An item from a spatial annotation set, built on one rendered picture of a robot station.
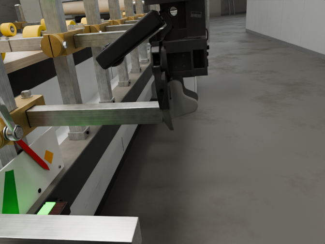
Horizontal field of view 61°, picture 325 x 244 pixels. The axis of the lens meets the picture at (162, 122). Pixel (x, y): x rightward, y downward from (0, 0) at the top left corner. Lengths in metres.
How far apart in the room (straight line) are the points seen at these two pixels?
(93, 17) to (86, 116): 0.50
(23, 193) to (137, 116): 0.23
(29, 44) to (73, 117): 0.34
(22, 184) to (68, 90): 0.28
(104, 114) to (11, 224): 0.24
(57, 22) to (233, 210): 1.22
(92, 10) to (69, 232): 0.75
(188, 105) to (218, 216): 1.12
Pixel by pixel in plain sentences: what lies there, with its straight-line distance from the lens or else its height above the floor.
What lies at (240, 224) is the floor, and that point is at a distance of 1.48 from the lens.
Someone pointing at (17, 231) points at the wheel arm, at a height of 0.83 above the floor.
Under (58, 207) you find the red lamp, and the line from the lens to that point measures 0.54.
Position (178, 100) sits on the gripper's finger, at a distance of 0.43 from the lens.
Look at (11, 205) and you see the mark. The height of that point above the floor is 0.74.
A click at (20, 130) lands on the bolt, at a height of 0.85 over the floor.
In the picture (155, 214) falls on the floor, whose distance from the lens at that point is 1.54.
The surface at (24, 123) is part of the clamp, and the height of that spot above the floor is 0.84.
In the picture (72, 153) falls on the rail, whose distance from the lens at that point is 0.70.
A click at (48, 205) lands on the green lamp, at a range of 0.55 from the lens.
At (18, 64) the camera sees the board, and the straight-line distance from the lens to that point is 0.91.
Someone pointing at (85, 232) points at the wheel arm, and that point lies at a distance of 0.27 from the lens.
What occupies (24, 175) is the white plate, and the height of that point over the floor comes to 0.76.
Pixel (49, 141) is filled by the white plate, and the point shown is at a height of 0.78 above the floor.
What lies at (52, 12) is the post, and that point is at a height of 1.01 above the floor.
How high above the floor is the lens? 1.01
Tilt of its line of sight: 23 degrees down
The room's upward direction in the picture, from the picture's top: 5 degrees counter-clockwise
